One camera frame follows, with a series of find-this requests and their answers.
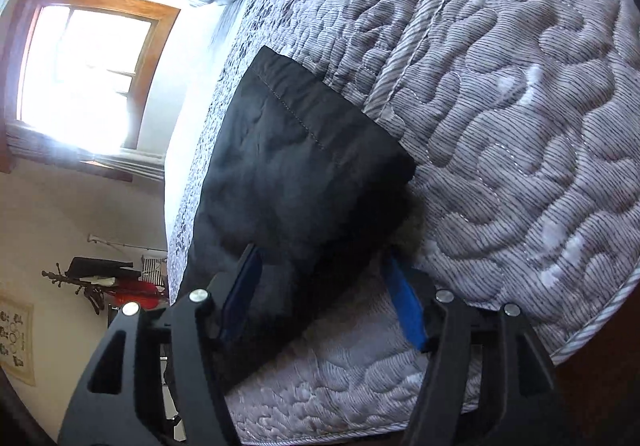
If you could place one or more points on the beige wall picture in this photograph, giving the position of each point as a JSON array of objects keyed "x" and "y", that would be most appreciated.
[{"x": 15, "y": 336}]

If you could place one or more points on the grey quilted bedspread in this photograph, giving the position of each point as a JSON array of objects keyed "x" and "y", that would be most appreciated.
[{"x": 500, "y": 101}]

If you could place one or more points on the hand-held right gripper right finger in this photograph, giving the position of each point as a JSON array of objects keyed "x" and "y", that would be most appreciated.
[{"x": 407, "y": 307}]

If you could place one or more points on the dark wooden coat rack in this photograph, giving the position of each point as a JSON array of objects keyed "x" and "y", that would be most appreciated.
[{"x": 95, "y": 276}]

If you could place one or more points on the black pants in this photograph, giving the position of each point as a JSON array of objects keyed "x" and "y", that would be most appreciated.
[{"x": 300, "y": 176}]

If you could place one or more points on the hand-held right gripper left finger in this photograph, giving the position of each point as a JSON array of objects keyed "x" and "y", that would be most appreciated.
[{"x": 244, "y": 287}]

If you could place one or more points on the white wall rod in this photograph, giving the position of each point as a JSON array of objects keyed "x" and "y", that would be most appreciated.
[{"x": 125, "y": 242}]

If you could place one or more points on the red garment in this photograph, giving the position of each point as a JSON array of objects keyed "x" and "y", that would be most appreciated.
[{"x": 137, "y": 296}]

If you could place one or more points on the wooden framed window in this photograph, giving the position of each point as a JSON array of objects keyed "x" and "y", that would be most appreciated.
[{"x": 85, "y": 66}]

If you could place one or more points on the white bed sheet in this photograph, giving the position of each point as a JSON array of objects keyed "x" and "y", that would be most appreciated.
[{"x": 200, "y": 76}]

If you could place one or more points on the striped cloth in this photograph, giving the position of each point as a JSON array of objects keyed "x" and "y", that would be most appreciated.
[{"x": 154, "y": 268}]

